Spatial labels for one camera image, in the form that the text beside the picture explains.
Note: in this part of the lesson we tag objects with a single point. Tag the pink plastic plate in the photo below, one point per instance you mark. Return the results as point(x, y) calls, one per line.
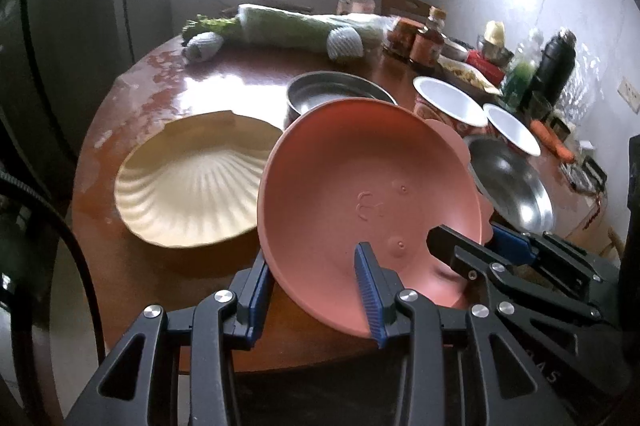
point(350, 186)

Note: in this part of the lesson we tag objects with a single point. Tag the glass jar dark lid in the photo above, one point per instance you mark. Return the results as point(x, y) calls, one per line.
point(355, 3)

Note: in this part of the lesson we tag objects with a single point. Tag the small steel cup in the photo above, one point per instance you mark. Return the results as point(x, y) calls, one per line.
point(497, 53)

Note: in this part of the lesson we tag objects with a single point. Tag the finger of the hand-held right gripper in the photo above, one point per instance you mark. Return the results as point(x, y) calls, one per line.
point(467, 258)
point(512, 246)

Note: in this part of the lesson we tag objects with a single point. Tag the red chili jar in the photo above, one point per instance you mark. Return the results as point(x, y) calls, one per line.
point(400, 38)

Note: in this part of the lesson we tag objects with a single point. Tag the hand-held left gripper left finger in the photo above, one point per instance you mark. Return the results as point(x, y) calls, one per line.
point(255, 288)

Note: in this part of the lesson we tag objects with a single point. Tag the clear plastic bag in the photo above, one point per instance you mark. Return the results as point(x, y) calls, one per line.
point(592, 80)

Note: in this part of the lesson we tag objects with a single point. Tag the white foam-wrapped fruit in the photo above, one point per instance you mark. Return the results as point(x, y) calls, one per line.
point(345, 46)
point(202, 46)

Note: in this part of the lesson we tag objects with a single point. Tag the small bowl of food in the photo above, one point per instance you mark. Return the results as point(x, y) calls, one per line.
point(455, 49)

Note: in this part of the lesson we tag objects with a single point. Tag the dark glass cup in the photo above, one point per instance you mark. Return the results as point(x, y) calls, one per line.
point(537, 105)

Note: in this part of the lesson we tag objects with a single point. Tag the round steel pan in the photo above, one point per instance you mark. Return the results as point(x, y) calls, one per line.
point(330, 93)

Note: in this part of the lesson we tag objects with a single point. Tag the white wall socket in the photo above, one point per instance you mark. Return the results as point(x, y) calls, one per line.
point(630, 94)

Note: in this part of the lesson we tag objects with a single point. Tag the green leafy lettuce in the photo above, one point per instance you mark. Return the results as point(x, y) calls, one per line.
point(210, 24)

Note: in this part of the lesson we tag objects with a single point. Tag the grey refrigerator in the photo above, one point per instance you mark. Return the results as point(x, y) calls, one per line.
point(70, 30)

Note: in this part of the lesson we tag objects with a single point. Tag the brown sauce bottle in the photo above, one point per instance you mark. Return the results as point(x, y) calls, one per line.
point(427, 45)

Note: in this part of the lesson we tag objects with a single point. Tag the yellow plastic cup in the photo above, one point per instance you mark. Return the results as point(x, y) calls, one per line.
point(494, 30)

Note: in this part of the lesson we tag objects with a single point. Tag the shiny steel bowl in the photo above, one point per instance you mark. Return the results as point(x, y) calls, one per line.
point(515, 191)

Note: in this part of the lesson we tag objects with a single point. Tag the red box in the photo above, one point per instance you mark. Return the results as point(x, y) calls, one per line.
point(487, 65)

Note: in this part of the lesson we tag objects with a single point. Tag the napa cabbage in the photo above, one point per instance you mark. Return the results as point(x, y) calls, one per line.
point(290, 28)

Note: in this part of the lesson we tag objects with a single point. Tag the green liquid plastic bottle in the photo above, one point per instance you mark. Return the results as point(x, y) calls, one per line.
point(517, 80)

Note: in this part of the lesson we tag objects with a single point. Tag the white paper bowl red print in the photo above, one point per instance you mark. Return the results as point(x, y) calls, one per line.
point(450, 98)
point(510, 128)

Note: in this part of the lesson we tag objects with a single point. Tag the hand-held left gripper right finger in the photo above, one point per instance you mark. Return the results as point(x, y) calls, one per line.
point(370, 296)

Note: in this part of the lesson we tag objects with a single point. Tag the cream shell-shaped plate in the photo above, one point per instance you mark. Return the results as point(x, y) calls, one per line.
point(200, 186)

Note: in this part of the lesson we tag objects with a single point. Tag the black thermos flask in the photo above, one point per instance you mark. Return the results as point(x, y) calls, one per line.
point(552, 65)

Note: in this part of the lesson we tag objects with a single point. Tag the white dish of food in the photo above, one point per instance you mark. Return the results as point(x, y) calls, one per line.
point(467, 74)

